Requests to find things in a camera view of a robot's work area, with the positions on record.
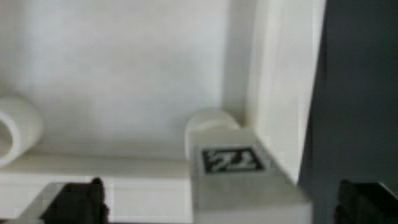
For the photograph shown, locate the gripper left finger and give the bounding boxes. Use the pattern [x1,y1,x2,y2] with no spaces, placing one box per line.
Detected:
[17,178,109,224]

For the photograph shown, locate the white table leg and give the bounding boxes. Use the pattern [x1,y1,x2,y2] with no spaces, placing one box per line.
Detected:
[185,109,313,224]

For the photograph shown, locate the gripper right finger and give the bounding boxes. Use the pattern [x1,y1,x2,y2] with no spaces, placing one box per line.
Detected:
[335,180,398,224]

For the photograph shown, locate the white square tabletop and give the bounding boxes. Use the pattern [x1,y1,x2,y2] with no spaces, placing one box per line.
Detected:
[0,0,328,223]

